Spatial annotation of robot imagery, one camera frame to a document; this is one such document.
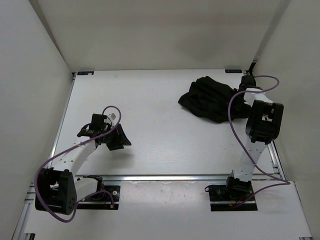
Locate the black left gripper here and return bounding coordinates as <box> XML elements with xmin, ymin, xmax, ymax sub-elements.
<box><xmin>101</xmin><ymin>123</ymin><xmax>132</xmax><ymax>151</ymax></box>

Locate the black pleated skirt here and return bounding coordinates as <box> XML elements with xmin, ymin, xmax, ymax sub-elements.
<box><xmin>178</xmin><ymin>76</ymin><xmax>238</xmax><ymax>124</ymax></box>

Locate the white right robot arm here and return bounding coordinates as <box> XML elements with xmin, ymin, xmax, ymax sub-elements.
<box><xmin>224</xmin><ymin>75</ymin><xmax>284</xmax><ymax>200</ymax></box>

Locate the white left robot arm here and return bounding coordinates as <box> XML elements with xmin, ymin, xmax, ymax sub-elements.
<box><xmin>35</xmin><ymin>123</ymin><xmax>131</xmax><ymax>216</ymax></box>

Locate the blue right corner label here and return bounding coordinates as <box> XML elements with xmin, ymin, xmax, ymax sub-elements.
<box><xmin>225</xmin><ymin>69</ymin><xmax>243</xmax><ymax>74</ymax></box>

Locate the blue corner label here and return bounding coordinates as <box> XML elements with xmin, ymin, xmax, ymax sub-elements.
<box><xmin>77</xmin><ymin>71</ymin><xmax>95</xmax><ymax>76</ymax></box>
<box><xmin>225</xmin><ymin>69</ymin><xmax>243</xmax><ymax>74</ymax></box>

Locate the white front cover board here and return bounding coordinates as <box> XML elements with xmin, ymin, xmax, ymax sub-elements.
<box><xmin>25</xmin><ymin>181</ymin><xmax>312</xmax><ymax>240</ymax></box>

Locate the blue left corner label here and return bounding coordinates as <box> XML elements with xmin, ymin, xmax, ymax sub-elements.
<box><xmin>77</xmin><ymin>71</ymin><xmax>95</xmax><ymax>76</ymax></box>

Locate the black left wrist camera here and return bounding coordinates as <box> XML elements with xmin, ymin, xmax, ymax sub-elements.
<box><xmin>89</xmin><ymin>113</ymin><xmax>107</xmax><ymax>131</ymax></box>

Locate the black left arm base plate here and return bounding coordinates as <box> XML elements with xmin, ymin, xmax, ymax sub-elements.
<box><xmin>77</xmin><ymin>185</ymin><xmax>121</xmax><ymax>211</ymax></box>

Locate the aluminium table frame rail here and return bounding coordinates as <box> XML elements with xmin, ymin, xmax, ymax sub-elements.
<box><xmin>42</xmin><ymin>72</ymin><xmax>287</xmax><ymax>185</ymax></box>

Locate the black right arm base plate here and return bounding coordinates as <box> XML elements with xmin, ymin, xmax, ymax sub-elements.
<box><xmin>204</xmin><ymin>184</ymin><xmax>258</xmax><ymax>212</ymax></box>

